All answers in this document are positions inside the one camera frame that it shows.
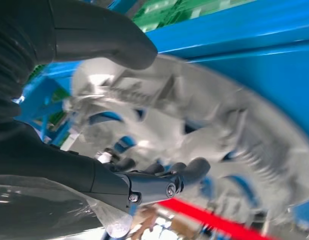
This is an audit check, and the red barrier ribbon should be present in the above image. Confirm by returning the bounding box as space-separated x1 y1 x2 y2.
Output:
157 198 278 240

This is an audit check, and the blue metal shelf rack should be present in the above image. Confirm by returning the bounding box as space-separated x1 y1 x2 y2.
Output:
14 0 309 240

